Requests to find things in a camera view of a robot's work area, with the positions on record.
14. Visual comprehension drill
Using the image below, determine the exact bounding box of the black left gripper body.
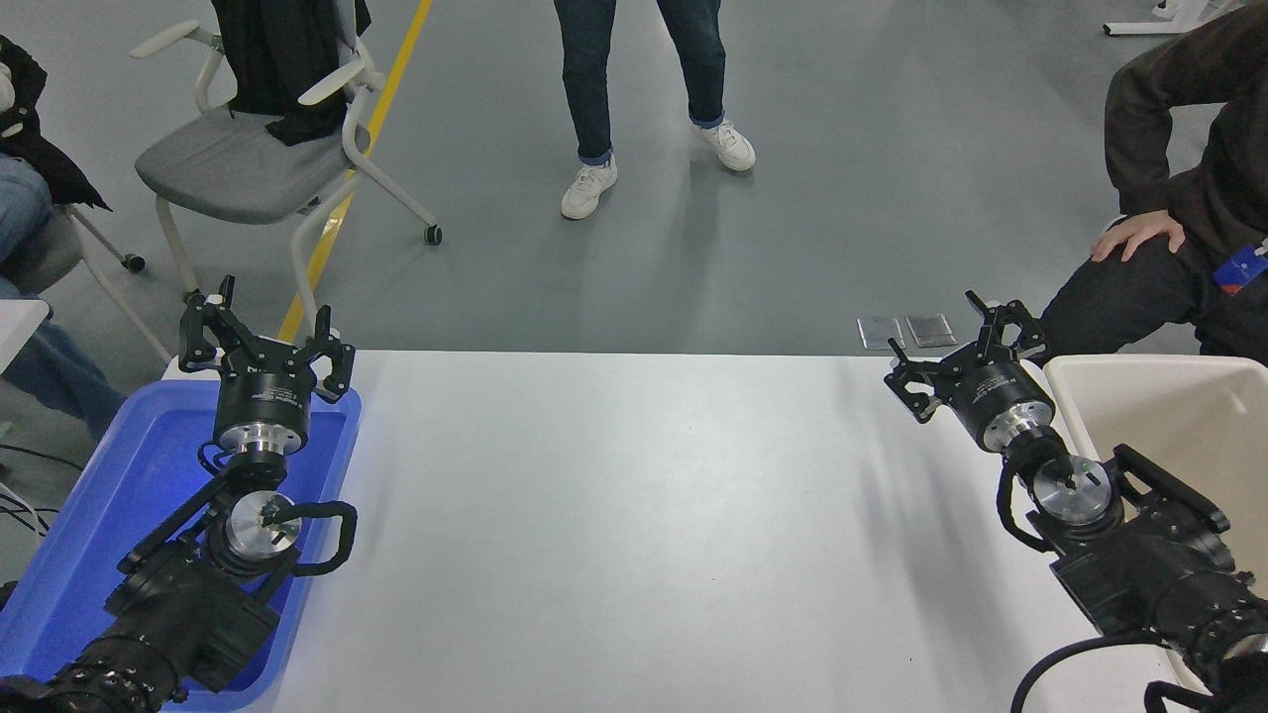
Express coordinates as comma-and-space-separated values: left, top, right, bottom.
215, 337, 318, 430

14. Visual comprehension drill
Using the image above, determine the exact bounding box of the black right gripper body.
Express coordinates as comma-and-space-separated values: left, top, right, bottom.
937, 347, 1054, 431

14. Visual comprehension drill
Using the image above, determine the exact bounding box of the person's hand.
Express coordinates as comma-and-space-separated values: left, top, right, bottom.
1090, 210, 1188, 263

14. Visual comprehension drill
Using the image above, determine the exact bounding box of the large pale plastic bin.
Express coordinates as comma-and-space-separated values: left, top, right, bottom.
1042, 355, 1268, 696

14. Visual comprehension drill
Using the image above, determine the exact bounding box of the white wheeled chair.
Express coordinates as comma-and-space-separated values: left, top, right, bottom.
0, 203, 174, 367

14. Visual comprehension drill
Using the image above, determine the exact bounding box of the small white table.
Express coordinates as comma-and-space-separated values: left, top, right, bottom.
0, 300, 51, 375

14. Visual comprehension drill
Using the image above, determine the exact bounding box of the blue plastic tray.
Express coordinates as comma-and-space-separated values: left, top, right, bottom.
0, 381, 363, 713

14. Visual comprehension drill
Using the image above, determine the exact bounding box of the seated person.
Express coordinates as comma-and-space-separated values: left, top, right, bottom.
0, 35, 128, 442

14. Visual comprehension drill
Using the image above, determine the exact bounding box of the blue red badge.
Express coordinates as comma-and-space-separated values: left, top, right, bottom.
1218, 238, 1268, 296

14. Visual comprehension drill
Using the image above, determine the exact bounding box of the crouching person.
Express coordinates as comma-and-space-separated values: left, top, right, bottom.
1038, 0, 1268, 359

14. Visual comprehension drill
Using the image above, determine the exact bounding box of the black garment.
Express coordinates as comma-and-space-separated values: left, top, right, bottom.
210, 0, 372, 148

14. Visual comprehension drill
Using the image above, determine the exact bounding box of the white furniture base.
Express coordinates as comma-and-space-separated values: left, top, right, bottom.
1103, 0, 1244, 39

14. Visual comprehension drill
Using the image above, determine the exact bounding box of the grey seat white frame chair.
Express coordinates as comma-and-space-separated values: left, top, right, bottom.
129, 0, 444, 333

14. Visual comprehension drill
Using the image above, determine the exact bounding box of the black floor cable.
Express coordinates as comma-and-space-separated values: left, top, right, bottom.
0, 445, 85, 472

